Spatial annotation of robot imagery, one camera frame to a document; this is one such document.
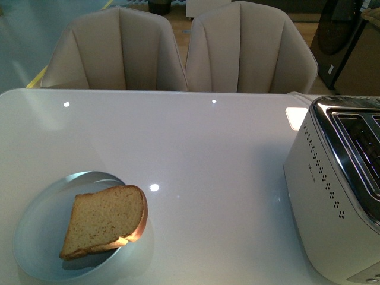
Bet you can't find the brown bread slice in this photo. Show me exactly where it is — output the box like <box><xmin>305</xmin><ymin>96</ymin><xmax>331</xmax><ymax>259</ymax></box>
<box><xmin>59</xmin><ymin>185</ymin><xmax>148</xmax><ymax>261</ymax></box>

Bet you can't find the beige chair on left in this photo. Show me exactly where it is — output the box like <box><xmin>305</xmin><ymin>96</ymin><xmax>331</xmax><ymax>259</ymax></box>
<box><xmin>41</xmin><ymin>7</ymin><xmax>188</xmax><ymax>91</ymax></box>

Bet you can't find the white chrome two-slot toaster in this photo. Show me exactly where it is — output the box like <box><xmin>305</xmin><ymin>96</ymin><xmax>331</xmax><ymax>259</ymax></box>
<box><xmin>284</xmin><ymin>96</ymin><xmax>379</xmax><ymax>284</ymax></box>

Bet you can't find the light blue round plate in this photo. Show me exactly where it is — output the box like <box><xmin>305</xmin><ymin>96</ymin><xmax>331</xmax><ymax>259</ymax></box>
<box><xmin>10</xmin><ymin>171</ymin><xmax>159</xmax><ymax>284</ymax></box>

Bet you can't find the woven laundry basket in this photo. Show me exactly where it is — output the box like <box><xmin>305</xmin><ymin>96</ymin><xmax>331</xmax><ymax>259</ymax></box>
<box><xmin>148</xmin><ymin>0</ymin><xmax>172</xmax><ymax>15</ymax></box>

